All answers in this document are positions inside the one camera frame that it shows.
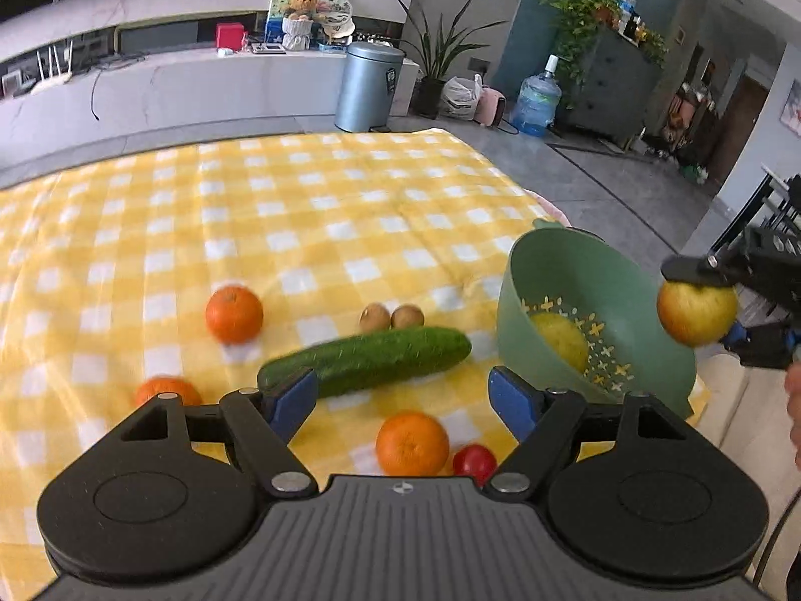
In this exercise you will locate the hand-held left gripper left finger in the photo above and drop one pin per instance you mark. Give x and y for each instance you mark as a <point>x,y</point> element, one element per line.
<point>294,402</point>

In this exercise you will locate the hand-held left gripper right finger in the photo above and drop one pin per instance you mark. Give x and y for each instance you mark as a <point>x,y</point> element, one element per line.
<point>510,402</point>

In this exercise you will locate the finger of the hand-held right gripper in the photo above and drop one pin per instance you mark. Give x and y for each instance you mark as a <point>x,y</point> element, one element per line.
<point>751,341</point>
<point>701,270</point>

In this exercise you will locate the yellow red apple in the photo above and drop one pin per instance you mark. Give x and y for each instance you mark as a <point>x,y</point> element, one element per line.
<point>696,313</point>

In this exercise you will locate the green colander bowl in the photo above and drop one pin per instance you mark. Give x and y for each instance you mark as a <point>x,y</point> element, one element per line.
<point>601,300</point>

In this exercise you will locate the orange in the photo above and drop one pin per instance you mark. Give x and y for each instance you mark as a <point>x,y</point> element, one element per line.
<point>164,388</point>
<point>234,314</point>
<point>412,444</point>

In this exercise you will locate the person's right hand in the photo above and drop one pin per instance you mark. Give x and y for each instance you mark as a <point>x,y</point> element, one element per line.
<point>795,416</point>

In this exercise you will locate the red tomato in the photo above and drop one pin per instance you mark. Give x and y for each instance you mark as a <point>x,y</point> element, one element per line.
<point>474,460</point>

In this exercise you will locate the black dining chair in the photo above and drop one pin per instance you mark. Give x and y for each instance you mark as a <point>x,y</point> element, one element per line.
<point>760,200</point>

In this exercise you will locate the lemon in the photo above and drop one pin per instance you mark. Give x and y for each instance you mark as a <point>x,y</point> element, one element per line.
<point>558,343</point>

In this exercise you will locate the green cucumber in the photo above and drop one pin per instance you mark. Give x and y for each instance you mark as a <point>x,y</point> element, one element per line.
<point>369,360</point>

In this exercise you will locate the brown kiwi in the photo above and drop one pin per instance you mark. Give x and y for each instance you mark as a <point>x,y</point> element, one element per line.
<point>408,316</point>
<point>374,318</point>

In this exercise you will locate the pink blanket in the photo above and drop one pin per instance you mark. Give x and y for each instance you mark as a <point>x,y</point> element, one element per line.
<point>554,208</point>

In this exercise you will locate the yellow checked tablecloth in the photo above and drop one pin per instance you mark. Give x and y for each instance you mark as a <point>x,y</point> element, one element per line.
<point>281,213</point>

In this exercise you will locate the grey drawer cabinet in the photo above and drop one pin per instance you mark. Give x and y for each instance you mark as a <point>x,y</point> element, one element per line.
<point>610,91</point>

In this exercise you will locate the blue water jug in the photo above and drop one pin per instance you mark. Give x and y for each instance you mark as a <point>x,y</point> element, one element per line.
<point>537,103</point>

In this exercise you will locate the pink small heater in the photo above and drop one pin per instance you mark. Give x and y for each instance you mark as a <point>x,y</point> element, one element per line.
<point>490,107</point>

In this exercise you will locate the trailing ivy plant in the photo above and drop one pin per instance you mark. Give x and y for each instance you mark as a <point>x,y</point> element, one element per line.
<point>579,19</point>

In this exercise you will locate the white plastic bag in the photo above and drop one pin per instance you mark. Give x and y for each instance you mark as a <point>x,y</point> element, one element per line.
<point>460,98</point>

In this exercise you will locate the silver pedal trash can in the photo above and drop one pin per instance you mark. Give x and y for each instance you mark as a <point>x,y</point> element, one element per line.
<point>368,87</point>

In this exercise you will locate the long-leaf potted plant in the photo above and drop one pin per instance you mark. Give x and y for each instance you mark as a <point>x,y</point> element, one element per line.
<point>438,50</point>

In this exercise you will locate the red box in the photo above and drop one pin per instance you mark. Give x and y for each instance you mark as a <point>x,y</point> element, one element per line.
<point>229,36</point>

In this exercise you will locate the grey speaker box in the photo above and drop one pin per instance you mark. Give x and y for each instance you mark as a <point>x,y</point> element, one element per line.
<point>159,36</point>

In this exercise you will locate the brown teddy bear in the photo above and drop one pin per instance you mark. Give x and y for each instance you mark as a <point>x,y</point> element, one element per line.
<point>299,5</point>

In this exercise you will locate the white router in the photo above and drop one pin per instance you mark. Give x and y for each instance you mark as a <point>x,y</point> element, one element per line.
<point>53,78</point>

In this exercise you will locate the wall picture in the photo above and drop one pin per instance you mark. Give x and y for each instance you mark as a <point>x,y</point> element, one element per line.
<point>792,107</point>

